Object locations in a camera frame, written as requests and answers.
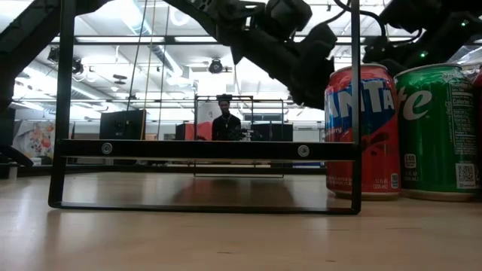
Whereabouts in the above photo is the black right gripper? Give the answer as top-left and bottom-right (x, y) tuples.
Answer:
(362, 35), (419, 78)

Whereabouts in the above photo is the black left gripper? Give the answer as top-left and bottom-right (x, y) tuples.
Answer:
(216, 7), (338, 111)

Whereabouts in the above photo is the red Fanta strawberry can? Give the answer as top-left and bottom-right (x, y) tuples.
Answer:
(324, 62), (402, 201)

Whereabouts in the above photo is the green Sprite can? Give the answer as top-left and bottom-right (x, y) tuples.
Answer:
(394, 62), (481, 202)

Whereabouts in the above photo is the person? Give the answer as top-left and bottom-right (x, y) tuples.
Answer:
(211, 93), (243, 142)

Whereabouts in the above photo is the black monitor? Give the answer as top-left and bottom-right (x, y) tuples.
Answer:
(99, 109), (147, 141)

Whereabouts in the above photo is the floral poster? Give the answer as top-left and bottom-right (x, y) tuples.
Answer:
(13, 120), (75, 159)

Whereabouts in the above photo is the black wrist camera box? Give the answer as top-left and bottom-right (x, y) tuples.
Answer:
(263, 0), (313, 33)

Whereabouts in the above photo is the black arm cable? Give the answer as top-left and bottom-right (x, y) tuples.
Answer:
(333, 0), (389, 38)

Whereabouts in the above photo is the round black ceiling camera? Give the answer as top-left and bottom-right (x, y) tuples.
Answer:
(208, 58), (224, 75)

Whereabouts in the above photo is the black metal shelf frame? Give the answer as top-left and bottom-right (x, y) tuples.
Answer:
(47, 0), (362, 216)

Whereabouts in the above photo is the white hanging ring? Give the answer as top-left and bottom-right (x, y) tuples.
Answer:
(169, 4), (191, 27)

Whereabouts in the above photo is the black ceiling rail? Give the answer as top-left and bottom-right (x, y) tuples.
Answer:
(50, 35), (482, 47)

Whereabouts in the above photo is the black hanging cable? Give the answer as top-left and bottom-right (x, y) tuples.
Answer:
(126, 0), (148, 112)
(156, 0), (170, 141)

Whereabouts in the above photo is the black ceiling camera cluster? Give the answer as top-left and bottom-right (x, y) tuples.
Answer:
(47, 47), (85, 76)

